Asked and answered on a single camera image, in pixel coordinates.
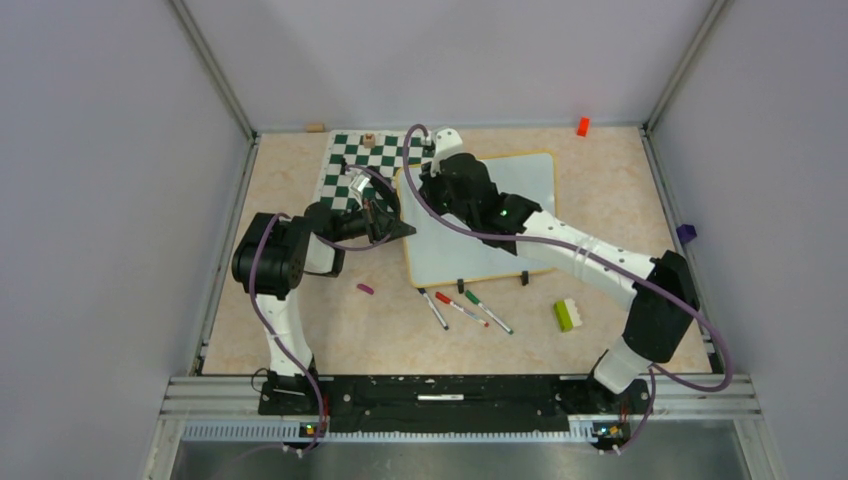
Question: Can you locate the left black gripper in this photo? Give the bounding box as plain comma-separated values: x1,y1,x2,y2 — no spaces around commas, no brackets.
329,195,415,245

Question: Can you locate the yellow framed whiteboard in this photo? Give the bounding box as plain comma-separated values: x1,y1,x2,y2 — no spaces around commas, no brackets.
401,152,556,288

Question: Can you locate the purple marker cap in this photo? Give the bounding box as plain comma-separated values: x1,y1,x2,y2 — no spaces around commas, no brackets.
356,283,375,295

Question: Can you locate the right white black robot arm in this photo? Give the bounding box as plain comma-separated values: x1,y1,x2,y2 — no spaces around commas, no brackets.
416,153,700,412

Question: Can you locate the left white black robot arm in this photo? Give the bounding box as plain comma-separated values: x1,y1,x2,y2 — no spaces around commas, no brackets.
231,201,416,414

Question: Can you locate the red whiteboard marker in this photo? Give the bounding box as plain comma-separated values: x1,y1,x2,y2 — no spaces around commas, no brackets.
435,292,489,327

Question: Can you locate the blue whiteboard marker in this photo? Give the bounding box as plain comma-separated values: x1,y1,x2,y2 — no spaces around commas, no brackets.
417,288,450,331

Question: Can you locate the green whiteboard marker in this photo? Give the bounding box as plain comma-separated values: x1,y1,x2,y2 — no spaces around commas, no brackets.
464,289,514,335

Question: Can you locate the green white chessboard mat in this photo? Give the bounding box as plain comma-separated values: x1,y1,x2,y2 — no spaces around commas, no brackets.
312,130,428,226

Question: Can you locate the wooden chess cube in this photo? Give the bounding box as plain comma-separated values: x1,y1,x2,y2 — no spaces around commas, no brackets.
362,133,376,149

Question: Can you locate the orange red block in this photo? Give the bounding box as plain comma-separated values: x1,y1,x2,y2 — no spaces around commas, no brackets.
576,117,591,137

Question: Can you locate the green white toy brick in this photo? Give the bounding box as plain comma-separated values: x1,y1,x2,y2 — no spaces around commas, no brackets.
553,298,583,333

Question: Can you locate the purple block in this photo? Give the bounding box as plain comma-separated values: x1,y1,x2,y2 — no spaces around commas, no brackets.
675,224,698,245

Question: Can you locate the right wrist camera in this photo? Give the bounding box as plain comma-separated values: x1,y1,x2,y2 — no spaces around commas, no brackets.
421,127,466,176

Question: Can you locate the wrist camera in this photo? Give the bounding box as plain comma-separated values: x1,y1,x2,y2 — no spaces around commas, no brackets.
421,127,466,176
349,171,370,207

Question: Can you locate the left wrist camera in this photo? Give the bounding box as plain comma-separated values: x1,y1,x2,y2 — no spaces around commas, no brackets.
349,171,370,207

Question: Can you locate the wooden block on wall edge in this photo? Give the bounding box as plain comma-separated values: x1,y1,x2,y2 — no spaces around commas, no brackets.
305,123,326,133

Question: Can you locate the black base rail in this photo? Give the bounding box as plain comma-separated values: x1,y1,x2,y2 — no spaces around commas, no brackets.
258,375,598,434

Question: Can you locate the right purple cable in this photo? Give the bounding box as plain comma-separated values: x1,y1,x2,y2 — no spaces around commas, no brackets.
401,123,735,458

